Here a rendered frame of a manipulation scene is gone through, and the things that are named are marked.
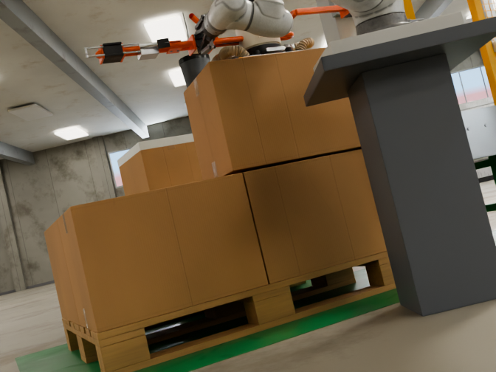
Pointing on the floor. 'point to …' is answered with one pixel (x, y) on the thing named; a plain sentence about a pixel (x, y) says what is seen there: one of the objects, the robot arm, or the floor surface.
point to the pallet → (120, 338)
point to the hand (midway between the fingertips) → (197, 44)
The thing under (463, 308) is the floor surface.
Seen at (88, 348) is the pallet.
